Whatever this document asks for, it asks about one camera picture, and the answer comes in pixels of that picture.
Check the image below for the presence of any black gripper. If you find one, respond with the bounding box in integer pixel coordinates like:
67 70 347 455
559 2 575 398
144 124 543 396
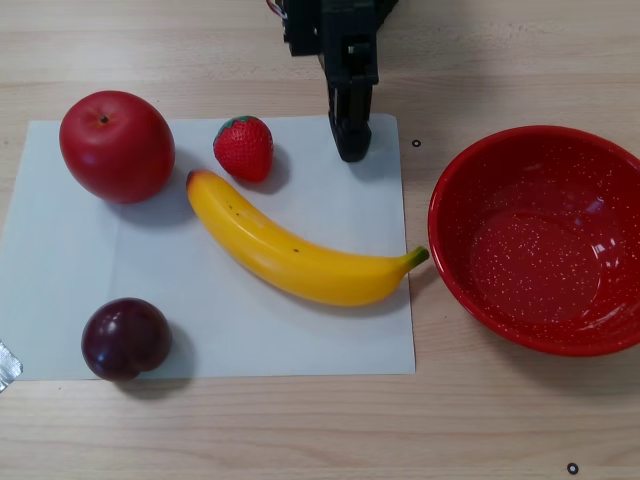
282 0 401 162

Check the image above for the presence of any yellow toy banana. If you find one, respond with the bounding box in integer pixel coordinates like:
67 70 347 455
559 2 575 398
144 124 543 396
185 169 430 307

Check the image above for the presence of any red speckled bowl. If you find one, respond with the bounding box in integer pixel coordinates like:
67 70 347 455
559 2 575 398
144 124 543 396
427 124 640 358

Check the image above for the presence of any red toy strawberry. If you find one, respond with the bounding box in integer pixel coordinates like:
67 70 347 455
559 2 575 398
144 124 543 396
213 115 275 183

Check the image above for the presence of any red toy apple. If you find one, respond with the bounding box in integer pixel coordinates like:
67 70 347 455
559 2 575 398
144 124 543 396
58 90 176 205

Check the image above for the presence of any white paper sheet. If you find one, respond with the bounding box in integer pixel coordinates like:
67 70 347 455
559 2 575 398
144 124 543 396
0 113 417 382

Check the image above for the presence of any dark purple toy plum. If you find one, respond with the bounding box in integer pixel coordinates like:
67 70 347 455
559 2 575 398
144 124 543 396
81 297 174 383

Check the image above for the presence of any grey tape piece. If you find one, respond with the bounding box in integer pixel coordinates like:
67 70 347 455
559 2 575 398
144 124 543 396
0 339 24 394

